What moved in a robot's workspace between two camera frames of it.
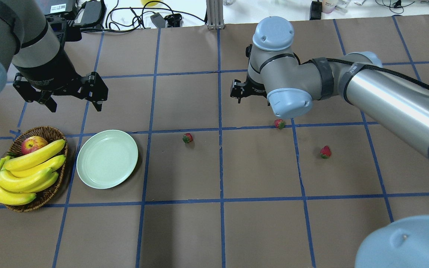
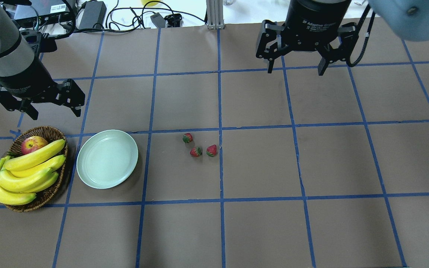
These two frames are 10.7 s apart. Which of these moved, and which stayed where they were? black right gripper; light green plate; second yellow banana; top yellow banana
Moved: black right gripper
Stayed: second yellow banana; top yellow banana; light green plate
